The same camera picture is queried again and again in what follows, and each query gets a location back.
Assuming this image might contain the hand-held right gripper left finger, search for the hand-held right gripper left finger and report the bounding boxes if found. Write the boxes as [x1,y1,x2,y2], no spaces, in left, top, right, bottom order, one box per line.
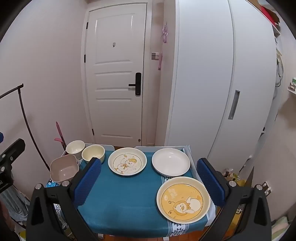
[26,157,102,241]

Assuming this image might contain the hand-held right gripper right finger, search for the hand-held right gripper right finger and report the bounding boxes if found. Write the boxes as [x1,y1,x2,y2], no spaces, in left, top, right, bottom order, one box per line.
[196,158,272,241]

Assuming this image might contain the pink square bowl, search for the pink square bowl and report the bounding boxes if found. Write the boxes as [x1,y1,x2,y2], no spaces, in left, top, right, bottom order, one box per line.
[50,154,80,183]

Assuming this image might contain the yellow bear print plate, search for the yellow bear print plate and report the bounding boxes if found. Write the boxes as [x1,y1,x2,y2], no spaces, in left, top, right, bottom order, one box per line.
[156,176,211,224]

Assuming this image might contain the white duck print plate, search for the white duck print plate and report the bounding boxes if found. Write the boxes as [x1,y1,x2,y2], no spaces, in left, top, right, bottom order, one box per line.
[108,147,148,177]

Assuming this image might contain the plain white plate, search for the plain white plate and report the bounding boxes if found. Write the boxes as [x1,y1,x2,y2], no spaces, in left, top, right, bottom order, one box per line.
[151,148,191,178]

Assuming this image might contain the grey patterned cloth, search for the grey patterned cloth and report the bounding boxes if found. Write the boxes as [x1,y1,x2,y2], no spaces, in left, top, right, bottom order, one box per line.
[0,180,31,232]

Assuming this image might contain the cream round bowl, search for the cream round bowl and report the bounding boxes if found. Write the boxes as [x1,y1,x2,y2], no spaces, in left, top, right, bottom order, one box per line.
[81,145,105,163]

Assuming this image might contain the black clothes rack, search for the black clothes rack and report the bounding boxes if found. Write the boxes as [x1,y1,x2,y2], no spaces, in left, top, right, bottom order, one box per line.
[0,83,50,172]

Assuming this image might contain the blue printed cloth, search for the blue printed cloth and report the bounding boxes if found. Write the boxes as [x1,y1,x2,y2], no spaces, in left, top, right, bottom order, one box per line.
[45,178,62,188]

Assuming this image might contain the white round bowl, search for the white round bowl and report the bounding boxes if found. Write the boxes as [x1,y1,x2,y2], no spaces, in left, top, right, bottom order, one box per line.
[66,140,85,155]

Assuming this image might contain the teal tablecloth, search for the teal tablecloth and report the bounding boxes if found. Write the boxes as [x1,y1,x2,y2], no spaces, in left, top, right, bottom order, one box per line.
[54,148,216,238]

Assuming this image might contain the pale patterned cloth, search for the pale patterned cloth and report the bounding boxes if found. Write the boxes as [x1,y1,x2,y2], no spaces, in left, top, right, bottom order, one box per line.
[271,216,295,241]

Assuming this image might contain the white panel door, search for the white panel door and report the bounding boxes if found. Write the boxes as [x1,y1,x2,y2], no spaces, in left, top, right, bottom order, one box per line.
[81,3,153,147]

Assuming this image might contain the white wardrobe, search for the white wardrobe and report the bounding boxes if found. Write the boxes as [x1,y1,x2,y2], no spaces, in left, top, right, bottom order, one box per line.
[163,0,281,161]

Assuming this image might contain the pink hanging ornament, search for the pink hanging ornament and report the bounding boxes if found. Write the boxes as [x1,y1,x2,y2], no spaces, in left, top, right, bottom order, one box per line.
[158,22,169,70]

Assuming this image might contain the red flat box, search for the red flat box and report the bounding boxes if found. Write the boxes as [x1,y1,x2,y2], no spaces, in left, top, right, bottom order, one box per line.
[259,5,277,24]

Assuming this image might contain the brown cardboard box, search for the brown cardboard box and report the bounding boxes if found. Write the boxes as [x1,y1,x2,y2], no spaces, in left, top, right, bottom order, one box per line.
[264,4,281,26]

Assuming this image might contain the pink long-handled tool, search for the pink long-handled tool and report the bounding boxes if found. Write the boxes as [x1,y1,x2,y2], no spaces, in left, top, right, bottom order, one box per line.
[54,121,68,154]

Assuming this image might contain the wall socket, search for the wall socket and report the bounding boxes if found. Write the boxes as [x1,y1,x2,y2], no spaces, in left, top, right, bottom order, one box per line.
[261,181,272,196]

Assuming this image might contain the recessed wardrobe handle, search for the recessed wardrobe handle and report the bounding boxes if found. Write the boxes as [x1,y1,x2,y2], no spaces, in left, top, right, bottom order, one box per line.
[228,90,240,120]

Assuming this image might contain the black door lock handle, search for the black door lock handle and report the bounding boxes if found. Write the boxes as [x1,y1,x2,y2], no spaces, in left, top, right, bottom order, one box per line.
[129,72,142,95]

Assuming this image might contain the hanging cables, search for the hanging cables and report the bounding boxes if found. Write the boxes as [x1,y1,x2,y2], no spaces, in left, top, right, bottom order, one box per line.
[275,47,284,88]

